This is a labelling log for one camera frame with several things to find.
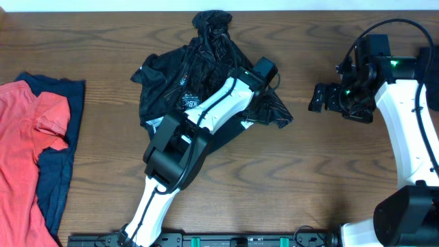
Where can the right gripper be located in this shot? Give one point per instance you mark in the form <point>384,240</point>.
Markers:
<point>333,90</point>

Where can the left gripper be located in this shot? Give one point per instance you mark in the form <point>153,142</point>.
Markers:
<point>267,113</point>

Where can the black patterned sports jersey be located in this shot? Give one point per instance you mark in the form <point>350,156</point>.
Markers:
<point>185,77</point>

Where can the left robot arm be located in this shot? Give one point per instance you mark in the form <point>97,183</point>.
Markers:
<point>179,148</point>

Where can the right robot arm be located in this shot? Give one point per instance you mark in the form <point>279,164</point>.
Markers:
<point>409,217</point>

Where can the black garment at right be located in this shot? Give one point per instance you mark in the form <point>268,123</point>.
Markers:
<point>431,79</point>

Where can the navy blue shirt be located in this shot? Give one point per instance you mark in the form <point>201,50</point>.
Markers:
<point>56,167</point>

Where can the red shirt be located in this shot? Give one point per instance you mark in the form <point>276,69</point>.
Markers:
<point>29,124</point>

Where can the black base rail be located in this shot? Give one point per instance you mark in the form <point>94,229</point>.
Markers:
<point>300,239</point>

